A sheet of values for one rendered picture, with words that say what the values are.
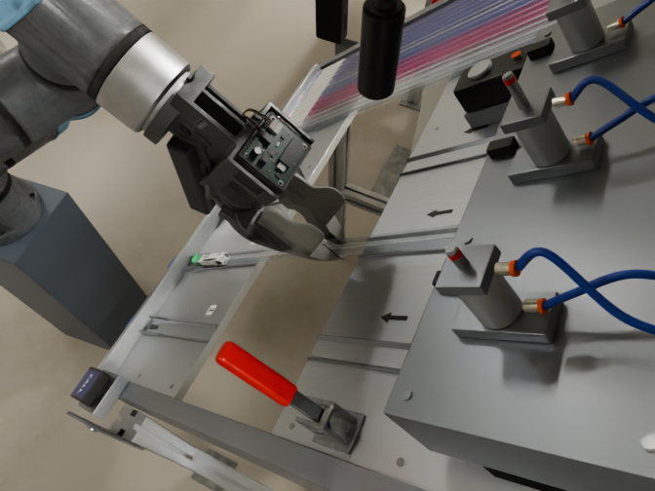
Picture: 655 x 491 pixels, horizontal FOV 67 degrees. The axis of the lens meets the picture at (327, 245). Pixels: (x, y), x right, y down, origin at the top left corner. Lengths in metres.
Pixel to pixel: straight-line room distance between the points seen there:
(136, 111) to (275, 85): 1.67
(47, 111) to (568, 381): 0.47
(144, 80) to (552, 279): 0.32
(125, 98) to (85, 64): 0.04
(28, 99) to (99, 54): 0.11
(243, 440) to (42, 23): 0.35
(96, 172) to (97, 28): 1.53
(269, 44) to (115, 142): 0.76
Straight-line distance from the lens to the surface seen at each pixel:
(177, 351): 0.64
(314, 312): 1.51
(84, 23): 0.44
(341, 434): 0.37
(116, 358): 0.75
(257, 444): 0.41
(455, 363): 0.27
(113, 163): 1.96
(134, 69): 0.43
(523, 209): 0.31
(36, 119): 0.53
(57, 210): 1.17
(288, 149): 0.43
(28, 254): 1.15
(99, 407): 0.66
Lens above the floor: 1.39
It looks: 60 degrees down
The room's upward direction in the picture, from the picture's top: straight up
